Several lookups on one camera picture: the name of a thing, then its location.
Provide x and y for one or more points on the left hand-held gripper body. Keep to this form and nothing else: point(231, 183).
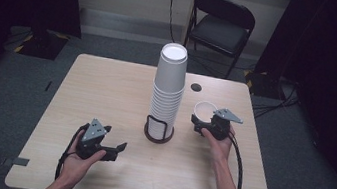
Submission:
point(93, 132)

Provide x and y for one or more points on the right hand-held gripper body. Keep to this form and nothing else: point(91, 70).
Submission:
point(220, 127)

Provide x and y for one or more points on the white paper cup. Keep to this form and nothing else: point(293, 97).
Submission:
point(204, 111)

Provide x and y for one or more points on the stack of white cups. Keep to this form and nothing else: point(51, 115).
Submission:
point(170, 74)

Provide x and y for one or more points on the person's right hand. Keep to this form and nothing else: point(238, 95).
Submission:
point(222, 149)

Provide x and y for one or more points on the person's left hand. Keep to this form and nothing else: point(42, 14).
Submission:
point(74, 168)

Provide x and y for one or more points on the black table grommet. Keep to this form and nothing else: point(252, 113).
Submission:
point(196, 87)

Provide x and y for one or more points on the black stand base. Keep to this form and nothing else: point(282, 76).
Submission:
point(42, 43)
point(262, 85)

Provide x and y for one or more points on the grey tape strip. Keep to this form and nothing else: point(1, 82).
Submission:
point(16, 161)

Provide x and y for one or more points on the black folding chair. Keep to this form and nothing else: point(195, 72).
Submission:
point(223, 32)

